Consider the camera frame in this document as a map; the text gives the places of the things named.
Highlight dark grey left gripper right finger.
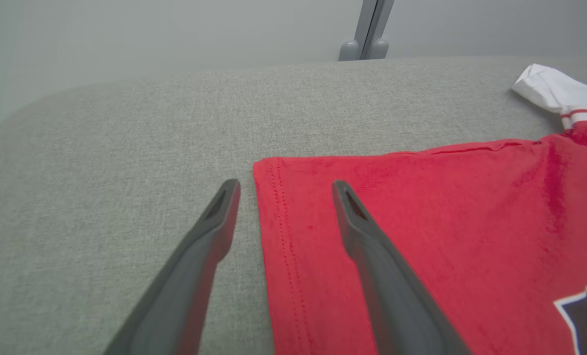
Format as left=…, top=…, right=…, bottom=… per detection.
left=331, top=180, right=472, bottom=355

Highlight red sports shorts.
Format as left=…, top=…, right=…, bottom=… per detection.
left=252, top=64, right=587, bottom=355

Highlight grey post with round feet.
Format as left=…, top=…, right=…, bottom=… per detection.
left=338, top=0, right=396, bottom=62

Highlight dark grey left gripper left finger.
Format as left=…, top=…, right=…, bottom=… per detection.
left=103, top=178, right=241, bottom=355

